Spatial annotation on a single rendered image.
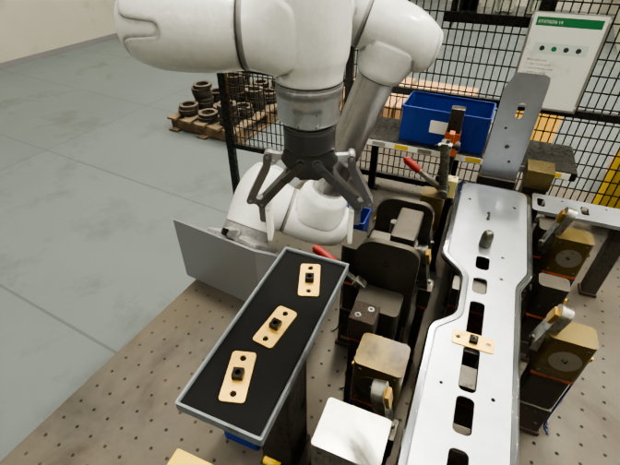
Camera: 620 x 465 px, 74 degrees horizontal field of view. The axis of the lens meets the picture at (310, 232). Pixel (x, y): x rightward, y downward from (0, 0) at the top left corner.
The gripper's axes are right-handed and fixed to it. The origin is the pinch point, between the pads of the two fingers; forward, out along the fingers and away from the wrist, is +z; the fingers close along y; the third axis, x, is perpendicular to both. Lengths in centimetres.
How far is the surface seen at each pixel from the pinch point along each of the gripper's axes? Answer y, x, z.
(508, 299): 45, 12, 28
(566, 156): 85, 79, 25
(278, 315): -5.0, -9.4, 10.9
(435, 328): 26.9, 2.2, 27.2
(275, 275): -6.7, 0.6, 11.3
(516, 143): 61, 68, 16
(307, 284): -0.4, -1.8, 11.0
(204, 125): -115, 295, 116
